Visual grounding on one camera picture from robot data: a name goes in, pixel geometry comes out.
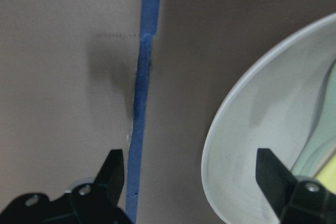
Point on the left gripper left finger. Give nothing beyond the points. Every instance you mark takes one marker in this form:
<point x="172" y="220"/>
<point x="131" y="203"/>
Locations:
<point x="95" y="202"/>

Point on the pale green plastic spoon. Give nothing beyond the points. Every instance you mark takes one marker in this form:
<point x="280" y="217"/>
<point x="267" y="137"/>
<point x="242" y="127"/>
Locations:
<point x="320" y="146"/>

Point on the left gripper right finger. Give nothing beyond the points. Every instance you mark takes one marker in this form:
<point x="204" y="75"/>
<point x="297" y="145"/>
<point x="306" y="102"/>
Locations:
<point x="293" y="199"/>

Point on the white round plate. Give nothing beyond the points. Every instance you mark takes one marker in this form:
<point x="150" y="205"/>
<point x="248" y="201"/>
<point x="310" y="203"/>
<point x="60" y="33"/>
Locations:
<point x="274" y="105"/>

